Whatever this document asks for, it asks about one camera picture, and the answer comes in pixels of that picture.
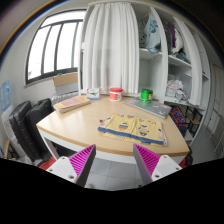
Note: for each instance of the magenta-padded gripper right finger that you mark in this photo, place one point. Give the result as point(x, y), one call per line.
point(165, 166)

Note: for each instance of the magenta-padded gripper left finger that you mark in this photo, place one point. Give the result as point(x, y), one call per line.
point(63, 167)

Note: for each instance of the red and black bag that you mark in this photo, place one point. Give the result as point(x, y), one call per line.
point(187, 161)

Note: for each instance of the bin of colourful blocks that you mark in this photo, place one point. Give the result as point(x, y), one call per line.
point(177, 118)

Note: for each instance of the white drying rack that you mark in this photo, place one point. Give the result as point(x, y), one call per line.
point(216, 133)

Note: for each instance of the grey laptop with stickers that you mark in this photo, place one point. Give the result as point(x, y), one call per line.
point(148, 106)

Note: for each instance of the yellow and pink book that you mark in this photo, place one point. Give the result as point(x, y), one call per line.
point(71, 102)

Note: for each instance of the green round jar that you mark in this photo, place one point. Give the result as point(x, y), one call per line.
point(146, 95)

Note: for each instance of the small white card box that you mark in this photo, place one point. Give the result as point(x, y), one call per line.
point(93, 94)

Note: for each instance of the brown cardboard box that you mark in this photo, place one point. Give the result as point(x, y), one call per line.
point(66, 82)

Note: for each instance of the white jar red lid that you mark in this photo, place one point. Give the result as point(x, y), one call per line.
point(116, 95)

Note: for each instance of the white shelf unit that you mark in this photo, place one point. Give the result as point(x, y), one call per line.
point(151, 70)

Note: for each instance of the black-framed window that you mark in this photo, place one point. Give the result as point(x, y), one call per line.
point(55, 46)

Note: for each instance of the small black frame stool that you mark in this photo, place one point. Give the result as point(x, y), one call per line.
point(194, 120)

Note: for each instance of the blue wall poster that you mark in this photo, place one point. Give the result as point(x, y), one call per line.
point(4, 95)

